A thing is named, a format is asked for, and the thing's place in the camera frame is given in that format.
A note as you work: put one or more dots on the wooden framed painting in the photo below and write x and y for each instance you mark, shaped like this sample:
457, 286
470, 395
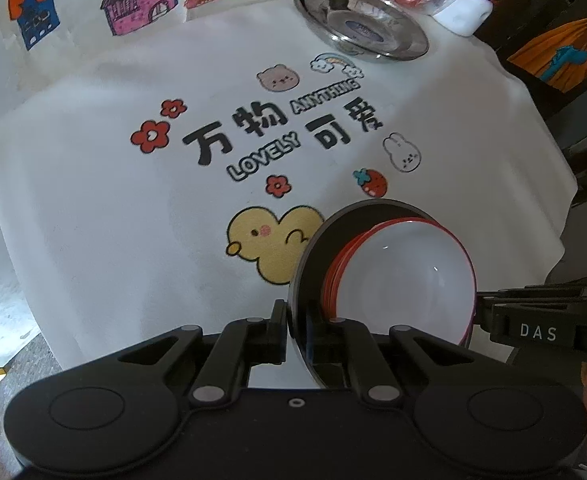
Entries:
546, 39

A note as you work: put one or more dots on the white blue water bottle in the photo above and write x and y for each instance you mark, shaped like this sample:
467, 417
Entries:
464, 17

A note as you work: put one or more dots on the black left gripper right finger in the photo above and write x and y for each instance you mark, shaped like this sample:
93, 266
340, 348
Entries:
348, 353

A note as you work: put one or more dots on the white bowl red rim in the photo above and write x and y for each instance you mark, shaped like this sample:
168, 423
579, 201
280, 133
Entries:
410, 274
334, 274

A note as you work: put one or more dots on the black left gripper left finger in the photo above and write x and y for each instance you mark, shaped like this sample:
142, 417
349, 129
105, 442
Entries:
242, 345

